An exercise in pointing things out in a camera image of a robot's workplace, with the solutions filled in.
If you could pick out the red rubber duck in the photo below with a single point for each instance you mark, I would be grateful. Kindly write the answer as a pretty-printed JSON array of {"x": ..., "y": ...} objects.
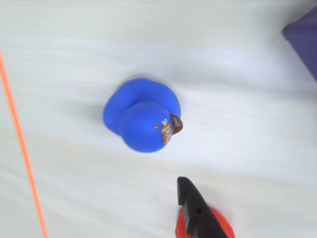
[{"x": 224, "y": 224}]

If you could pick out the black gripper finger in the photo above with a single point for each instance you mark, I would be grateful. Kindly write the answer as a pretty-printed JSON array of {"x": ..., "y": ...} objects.
[{"x": 198, "y": 210}]

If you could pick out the blue plastic box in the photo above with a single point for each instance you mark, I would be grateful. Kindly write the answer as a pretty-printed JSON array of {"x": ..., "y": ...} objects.
[{"x": 303, "y": 39}]

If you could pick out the blue rubber duck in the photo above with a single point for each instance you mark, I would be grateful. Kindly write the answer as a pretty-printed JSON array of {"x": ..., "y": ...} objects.
[{"x": 141, "y": 119}]

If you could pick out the orange tape strip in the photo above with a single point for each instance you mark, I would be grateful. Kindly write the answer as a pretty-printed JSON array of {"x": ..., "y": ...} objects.
[{"x": 22, "y": 148}]

